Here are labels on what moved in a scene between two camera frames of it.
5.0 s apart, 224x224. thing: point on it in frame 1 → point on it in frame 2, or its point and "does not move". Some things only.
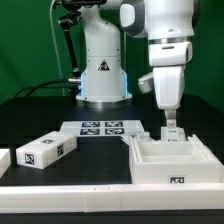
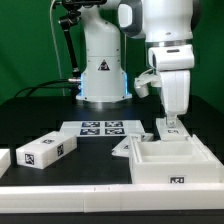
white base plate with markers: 102,128 does not move
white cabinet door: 142,136 → 122,148
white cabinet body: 173,162 does not move
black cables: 51,87 does not move
